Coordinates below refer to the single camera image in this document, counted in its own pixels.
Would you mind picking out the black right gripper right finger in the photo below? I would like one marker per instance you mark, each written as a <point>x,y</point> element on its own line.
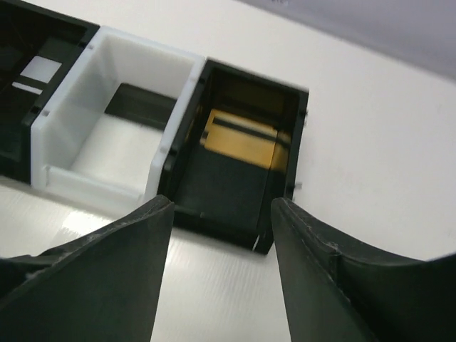
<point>338,288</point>

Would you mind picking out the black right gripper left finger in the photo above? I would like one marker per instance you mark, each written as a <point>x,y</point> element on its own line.
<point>103,286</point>

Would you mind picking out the gold credit card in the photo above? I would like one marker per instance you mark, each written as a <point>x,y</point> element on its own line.
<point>246,140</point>

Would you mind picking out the black bin with gold card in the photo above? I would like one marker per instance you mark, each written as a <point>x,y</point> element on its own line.
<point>216,195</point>

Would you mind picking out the black credit card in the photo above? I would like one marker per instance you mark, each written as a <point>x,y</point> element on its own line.
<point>141,106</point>

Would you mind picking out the silver credit card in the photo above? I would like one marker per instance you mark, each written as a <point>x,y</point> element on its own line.
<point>36,75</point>

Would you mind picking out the black bin with silver card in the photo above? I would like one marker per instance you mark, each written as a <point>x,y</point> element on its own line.
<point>38,48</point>

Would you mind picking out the white middle bin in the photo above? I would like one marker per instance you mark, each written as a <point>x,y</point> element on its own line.
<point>82,154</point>

